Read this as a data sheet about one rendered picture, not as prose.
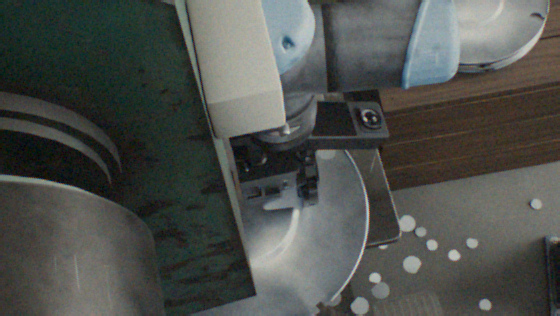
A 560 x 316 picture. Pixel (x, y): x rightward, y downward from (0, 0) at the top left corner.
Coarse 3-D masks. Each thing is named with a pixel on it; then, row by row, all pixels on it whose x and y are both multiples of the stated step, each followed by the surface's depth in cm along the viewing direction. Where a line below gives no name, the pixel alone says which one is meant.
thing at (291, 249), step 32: (320, 160) 104; (352, 160) 103; (320, 192) 102; (352, 192) 102; (256, 224) 100; (288, 224) 100; (320, 224) 100; (352, 224) 100; (256, 256) 98; (288, 256) 99; (320, 256) 99; (352, 256) 98; (256, 288) 97; (288, 288) 97; (320, 288) 97
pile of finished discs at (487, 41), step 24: (456, 0) 162; (480, 0) 162; (504, 0) 162; (528, 0) 162; (480, 24) 160; (504, 24) 160; (528, 24) 159; (480, 48) 158; (504, 48) 157; (528, 48) 159; (456, 72) 159; (480, 72) 158
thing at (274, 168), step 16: (240, 144) 83; (256, 144) 83; (272, 144) 81; (288, 144) 81; (240, 160) 89; (256, 160) 87; (272, 160) 87; (288, 160) 87; (304, 160) 87; (240, 176) 87; (256, 176) 87; (272, 176) 87; (288, 176) 87; (304, 176) 88; (256, 192) 91; (272, 192) 91
